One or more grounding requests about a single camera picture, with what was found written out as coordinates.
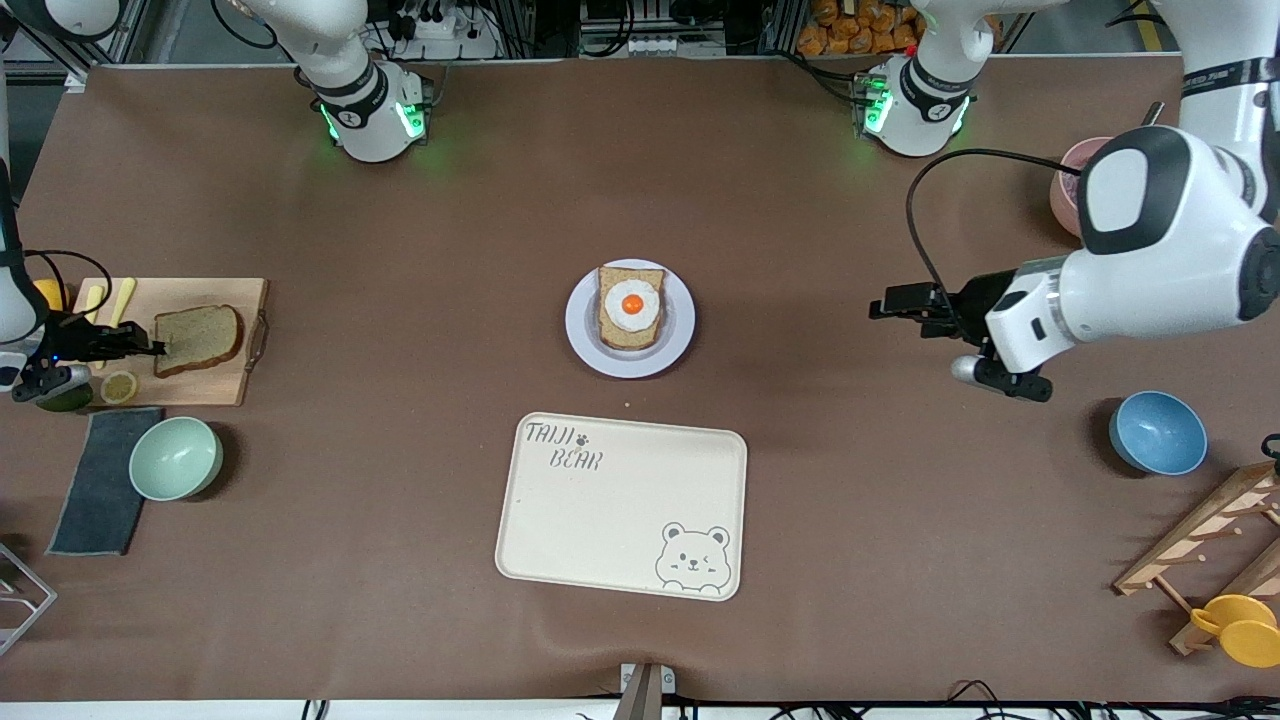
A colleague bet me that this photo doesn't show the brown table mat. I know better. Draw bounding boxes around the brown table mat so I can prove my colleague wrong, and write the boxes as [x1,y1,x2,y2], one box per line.
[0,55,1280,703]

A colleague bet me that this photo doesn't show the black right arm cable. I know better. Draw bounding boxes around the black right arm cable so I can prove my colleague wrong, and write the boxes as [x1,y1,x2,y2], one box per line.
[20,248,114,341]

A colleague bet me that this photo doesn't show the fried egg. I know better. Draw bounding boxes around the fried egg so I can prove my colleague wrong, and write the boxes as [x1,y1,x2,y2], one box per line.
[604,279,663,333]

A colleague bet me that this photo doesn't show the orange snack bags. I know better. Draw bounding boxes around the orange snack bags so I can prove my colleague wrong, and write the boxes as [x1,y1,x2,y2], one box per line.
[797,0,926,57]

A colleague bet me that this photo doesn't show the white power strip with plugs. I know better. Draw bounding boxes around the white power strip with plugs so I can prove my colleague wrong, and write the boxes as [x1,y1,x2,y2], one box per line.
[385,0,501,61]

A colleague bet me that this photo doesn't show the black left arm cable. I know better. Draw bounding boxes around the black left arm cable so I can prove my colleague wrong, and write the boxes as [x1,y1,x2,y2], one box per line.
[906,147,1088,321]

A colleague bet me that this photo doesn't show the blue bowl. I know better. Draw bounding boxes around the blue bowl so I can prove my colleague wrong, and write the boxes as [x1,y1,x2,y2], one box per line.
[1108,390,1209,477]

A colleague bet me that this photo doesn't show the wooden drying rack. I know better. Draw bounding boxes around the wooden drying rack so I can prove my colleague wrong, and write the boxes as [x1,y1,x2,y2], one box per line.
[1113,462,1280,658]

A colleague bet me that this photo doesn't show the yellow cup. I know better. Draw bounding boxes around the yellow cup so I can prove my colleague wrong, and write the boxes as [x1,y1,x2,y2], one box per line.
[1189,594,1280,669]

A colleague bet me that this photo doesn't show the wooden cutting board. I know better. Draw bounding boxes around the wooden cutting board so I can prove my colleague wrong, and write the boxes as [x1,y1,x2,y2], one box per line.
[53,277,271,408]

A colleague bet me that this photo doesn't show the grey metal camera bracket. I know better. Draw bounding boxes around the grey metal camera bracket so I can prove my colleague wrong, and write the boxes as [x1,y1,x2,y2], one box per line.
[612,662,677,720]

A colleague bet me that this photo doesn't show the grey wire rack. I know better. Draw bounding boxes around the grey wire rack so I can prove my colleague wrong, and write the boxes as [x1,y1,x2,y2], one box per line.
[0,540,58,658]

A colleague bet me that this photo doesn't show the mint green bowl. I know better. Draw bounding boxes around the mint green bowl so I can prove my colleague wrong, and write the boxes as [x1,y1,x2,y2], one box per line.
[128,416,224,502]

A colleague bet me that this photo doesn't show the cream bear print tray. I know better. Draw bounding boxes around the cream bear print tray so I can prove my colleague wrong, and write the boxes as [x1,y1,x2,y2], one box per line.
[494,411,749,603]

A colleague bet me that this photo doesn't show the pink bowl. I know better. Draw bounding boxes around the pink bowl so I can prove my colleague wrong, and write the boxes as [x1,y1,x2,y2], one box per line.
[1049,137,1113,238]

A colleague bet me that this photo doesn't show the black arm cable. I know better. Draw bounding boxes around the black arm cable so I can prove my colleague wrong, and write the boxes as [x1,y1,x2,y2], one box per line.
[20,248,114,341]
[906,147,1088,321]

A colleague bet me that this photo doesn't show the pale lavender round plate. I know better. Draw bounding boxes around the pale lavender round plate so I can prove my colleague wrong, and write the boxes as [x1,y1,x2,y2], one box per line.
[565,259,696,379]

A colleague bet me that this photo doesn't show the aluminium frame post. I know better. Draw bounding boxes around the aluminium frame post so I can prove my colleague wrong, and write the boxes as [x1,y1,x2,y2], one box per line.
[18,0,151,93]

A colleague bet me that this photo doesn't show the dark grey cloth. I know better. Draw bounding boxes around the dark grey cloth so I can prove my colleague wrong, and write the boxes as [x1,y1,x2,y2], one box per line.
[46,407,164,557]

